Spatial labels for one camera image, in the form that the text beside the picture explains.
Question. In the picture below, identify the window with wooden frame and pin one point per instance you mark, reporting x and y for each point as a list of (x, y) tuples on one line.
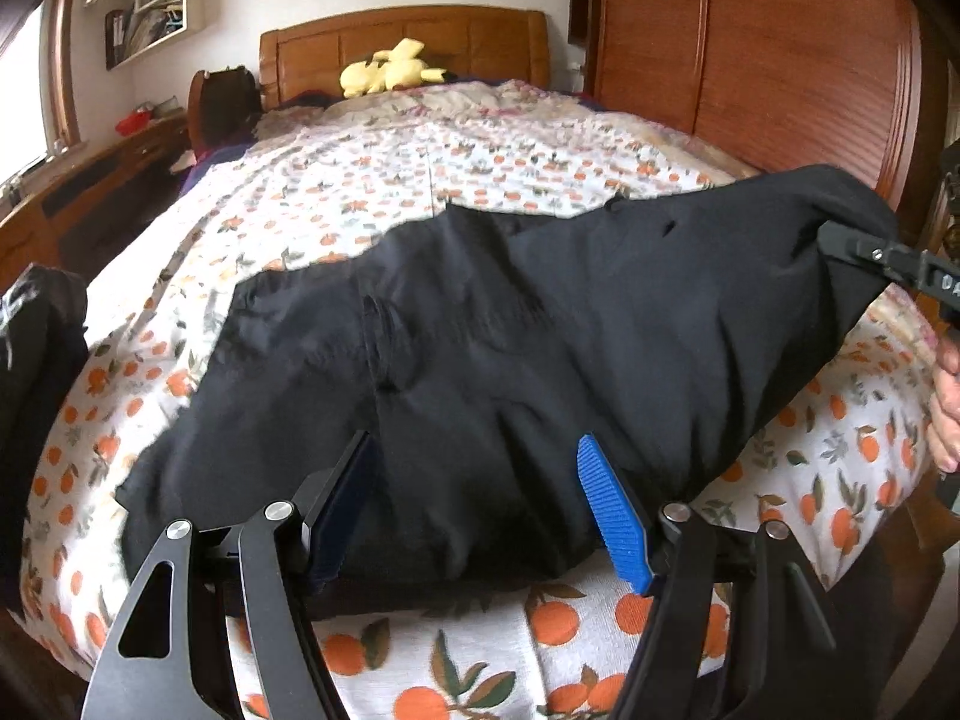
[(26, 105)]

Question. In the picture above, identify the wooden bed headboard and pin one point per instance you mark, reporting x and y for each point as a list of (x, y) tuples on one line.
[(450, 45)]

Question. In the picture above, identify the black coat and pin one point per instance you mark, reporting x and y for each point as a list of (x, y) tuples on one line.
[(525, 330)]

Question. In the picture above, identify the orange print bed sheet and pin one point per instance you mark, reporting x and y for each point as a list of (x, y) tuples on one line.
[(375, 180)]

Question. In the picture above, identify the wooden louvered wardrobe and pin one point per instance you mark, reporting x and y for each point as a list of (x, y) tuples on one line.
[(750, 52)]

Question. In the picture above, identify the floral quilt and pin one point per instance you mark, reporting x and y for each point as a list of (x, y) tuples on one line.
[(480, 101)]

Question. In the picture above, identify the yellow plush toy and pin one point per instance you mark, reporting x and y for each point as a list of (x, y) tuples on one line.
[(390, 73)]

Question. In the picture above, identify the wooden chair with dark cloth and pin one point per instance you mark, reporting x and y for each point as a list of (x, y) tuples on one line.
[(221, 109)]

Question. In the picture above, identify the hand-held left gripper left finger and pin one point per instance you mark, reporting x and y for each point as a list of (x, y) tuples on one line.
[(341, 510)]

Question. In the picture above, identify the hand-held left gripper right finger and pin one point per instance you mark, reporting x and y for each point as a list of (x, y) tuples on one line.
[(611, 502)]

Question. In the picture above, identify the white wall shelf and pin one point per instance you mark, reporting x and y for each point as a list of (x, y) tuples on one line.
[(161, 15)]

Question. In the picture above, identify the black folded jacket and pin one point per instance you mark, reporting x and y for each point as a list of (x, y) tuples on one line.
[(37, 390)]

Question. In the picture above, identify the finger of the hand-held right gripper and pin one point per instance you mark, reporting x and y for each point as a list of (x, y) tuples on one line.
[(885, 255)]

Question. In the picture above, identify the person's right hand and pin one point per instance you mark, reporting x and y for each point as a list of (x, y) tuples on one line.
[(946, 405)]

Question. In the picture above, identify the long wooden desk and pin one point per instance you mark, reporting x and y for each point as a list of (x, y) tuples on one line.
[(90, 187)]

